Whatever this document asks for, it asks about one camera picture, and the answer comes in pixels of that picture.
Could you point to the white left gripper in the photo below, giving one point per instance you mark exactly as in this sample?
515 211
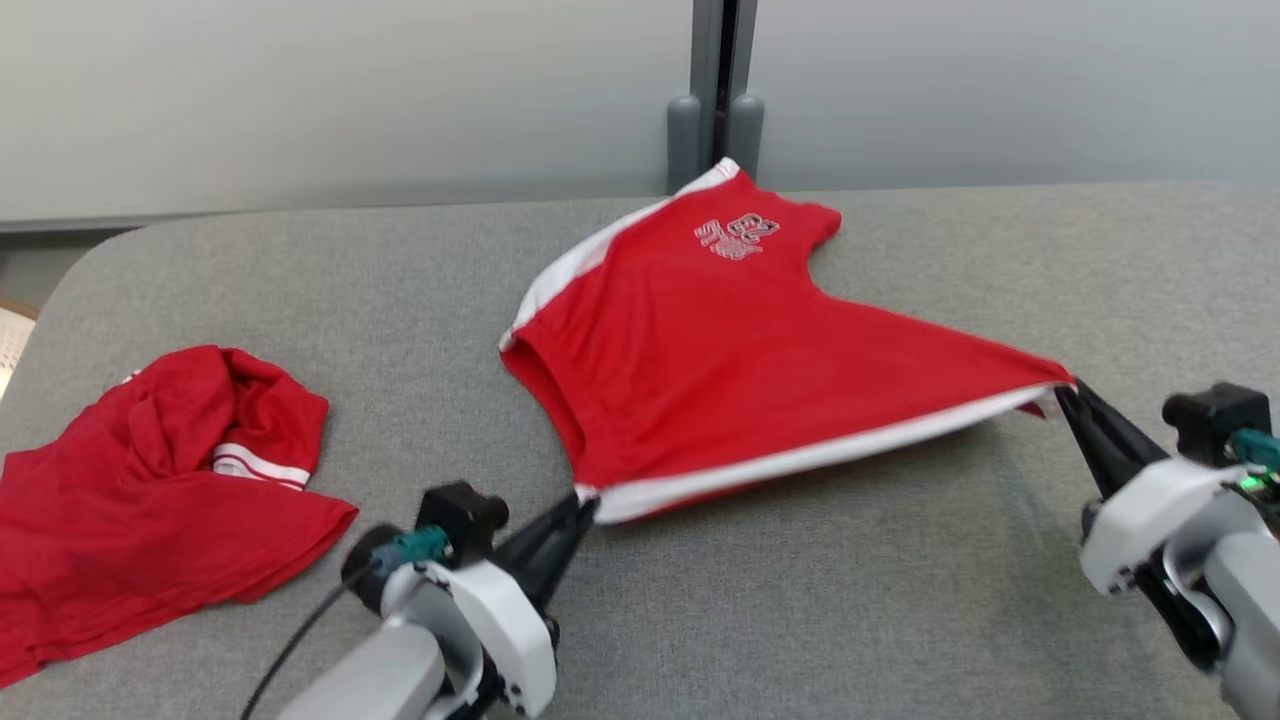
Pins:
500 630

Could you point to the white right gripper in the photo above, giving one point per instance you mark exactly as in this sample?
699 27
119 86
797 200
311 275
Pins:
1150 520

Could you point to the red shorts with white stripes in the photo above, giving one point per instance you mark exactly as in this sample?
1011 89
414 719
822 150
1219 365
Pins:
720 360

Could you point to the red top with striped cuffs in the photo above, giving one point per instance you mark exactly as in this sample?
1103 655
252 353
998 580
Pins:
120 540

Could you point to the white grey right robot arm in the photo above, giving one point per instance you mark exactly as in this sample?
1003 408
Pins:
1250 600

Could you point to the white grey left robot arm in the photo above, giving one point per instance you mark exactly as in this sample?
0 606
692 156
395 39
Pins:
370 680

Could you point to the beige plastic laundry basket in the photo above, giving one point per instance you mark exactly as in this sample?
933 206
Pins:
12 350

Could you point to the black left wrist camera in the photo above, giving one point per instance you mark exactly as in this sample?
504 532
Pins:
460 520

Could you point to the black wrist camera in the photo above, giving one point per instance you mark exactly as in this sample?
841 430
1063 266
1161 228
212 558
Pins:
1210 415
460 520

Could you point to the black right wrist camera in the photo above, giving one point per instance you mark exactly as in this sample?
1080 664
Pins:
1210 415

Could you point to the grey partition post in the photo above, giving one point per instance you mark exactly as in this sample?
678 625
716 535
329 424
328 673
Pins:
712 90

